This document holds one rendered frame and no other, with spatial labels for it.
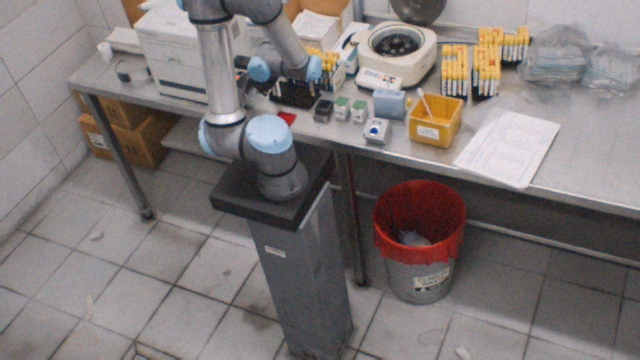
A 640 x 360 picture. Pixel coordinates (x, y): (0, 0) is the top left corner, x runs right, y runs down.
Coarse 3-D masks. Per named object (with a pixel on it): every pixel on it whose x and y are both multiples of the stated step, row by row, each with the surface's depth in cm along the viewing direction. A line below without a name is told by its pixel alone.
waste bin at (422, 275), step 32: (384, 192) 249; (416, 192) 253; (448, 192) 247; (384, 224) 243; (416, 224) 259; (448, 224) 253; (384, 256) 242; (416, 256) 232; (448, 256) 237; (416, 288) 252; (448, 288) 262
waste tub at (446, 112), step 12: (432, 96) 204; (444, 96) 202; (420, 108) 206; (432, 108) 208; (444, 108) 206; (456, 108) 203; (420, 120) 196; (432, 120) 209; (444, 120) 208; (456, 120) 200; (420, 132) 200; (432, 132) 198; (444, 132) 195; (432, 144) 201; (444, 144) 199
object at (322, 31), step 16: (304, 0) 252; (320, 0) 249; (336, 0) 245; (288, 16) 249; (304, 16) 252; (320, 16) 251; (336, 16) 250; (352, 16) 246; (304, 32) 245; (320, 32) 244; (336, 32) 236; (320, 48) 229
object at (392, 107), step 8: (376, 88) 210; (376, 96) 207; (384, 96) 206; (392, 96) 206; (400, 96) 205; (376, 104) 209; (384, 104) 208; (392, 104) 207; (400, 104) 206; (376, 112) 212; (384, 112) 211; (392, 112) 210; (400, 112) 209; (392, 120) 211; (400, 120) 211
